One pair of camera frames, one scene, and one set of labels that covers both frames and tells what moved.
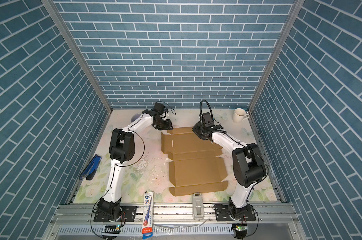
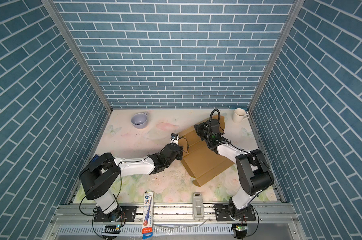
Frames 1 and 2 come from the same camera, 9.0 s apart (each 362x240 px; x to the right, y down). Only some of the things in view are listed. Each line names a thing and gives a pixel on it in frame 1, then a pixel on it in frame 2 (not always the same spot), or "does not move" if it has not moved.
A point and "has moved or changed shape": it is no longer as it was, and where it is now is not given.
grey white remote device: x=198 y=206 does not move
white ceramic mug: x=239 y=115 does not move
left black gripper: x=167 y=126 → x=180 y=152
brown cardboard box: x=195 y=167 has moved or changed shape
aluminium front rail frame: x=174 y=222 does not move
